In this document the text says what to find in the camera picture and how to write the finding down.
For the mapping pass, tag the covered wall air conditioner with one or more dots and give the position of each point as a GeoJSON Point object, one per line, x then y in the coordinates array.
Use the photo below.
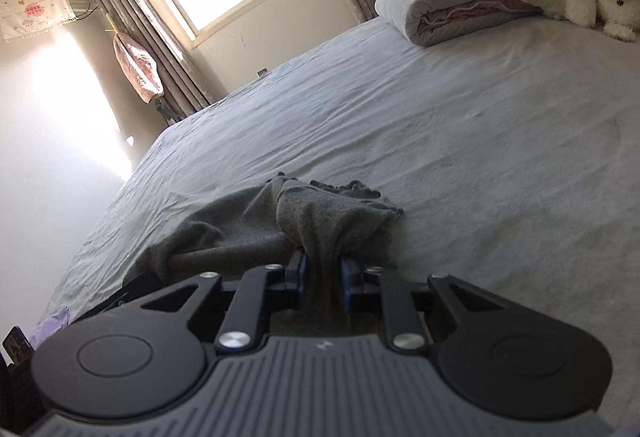
{"type": "Point", "coordinates": [26, 18]}

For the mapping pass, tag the left grey curtain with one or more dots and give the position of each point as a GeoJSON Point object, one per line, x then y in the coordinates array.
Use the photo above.
{"type": "Point", "coordinates": [184, 86]}

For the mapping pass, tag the lower folded grey quilt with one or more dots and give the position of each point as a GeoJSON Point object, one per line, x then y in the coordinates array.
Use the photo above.
{"type": "Point", "coordinates": [426, 23]}

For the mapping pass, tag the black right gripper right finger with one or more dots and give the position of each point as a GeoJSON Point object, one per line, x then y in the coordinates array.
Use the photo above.
{"type": "Point", "coordinates": [502, 357]}

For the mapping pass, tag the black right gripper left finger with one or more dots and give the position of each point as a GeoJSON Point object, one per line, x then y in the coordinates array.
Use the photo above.
{"type": "Point", "coordinates": [142, 356]}

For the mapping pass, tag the purple cloth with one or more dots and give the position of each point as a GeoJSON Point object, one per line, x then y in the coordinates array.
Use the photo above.
{"type": "Point", "coordinates": [49, 326]}

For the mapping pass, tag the black phone on stand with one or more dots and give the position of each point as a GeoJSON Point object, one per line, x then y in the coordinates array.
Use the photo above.
{"type": "Point", "coordinates": [19, 350]}

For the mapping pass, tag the grey bed sheet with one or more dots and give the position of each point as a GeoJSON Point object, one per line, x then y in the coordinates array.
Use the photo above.
{"type": "Point", "coordinates": [513, 153]}

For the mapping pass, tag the dark grey knit sweater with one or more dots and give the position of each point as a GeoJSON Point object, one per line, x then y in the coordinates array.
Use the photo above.
{"type": "Point", "coordinates": [265, 225]}

